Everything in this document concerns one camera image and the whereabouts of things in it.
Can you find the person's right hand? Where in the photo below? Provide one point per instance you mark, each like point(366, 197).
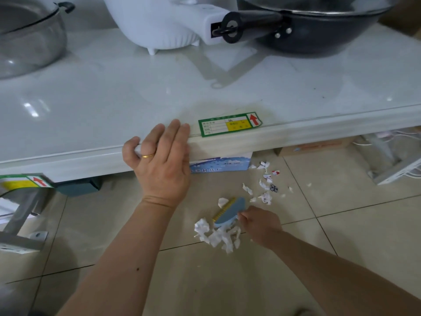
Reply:
point(260, 227)

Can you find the person's left hand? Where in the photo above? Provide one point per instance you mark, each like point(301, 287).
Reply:
point(162, 167)

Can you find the pile of white paper scraps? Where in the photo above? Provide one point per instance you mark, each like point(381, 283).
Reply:
point(215, 238)

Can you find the person's right forearm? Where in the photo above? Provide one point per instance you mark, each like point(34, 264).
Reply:
point(345, 283)

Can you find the person's left forearm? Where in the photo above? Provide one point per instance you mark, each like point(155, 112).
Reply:
point(115, 276)

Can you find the blue white printed carton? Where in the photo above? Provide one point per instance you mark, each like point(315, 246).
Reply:
point(223, 164)

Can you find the white metal shelf rack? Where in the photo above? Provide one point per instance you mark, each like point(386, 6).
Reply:
point(131, 95)

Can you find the flat green yellow price label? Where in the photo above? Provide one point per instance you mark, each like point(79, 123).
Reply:
point(230, 124)

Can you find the teal box under shelf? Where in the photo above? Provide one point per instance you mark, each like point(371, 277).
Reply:
point(79, 186)

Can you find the flat brown cardboard box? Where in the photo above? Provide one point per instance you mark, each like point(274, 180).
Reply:
point(315, 146)

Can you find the peeling green yellow price label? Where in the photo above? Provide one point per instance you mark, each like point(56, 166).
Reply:
point(23, 182)

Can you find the white electric pot with lid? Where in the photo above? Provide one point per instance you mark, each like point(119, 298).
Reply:
point(158, 19)

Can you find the stainless steel pot with lid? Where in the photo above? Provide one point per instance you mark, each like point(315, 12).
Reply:
point(26, 36)

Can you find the black wok with glass lid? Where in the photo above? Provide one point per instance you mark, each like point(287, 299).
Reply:
point(322, 29)

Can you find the large brown cardboard box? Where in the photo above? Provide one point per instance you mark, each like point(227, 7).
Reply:
point(401, 16)

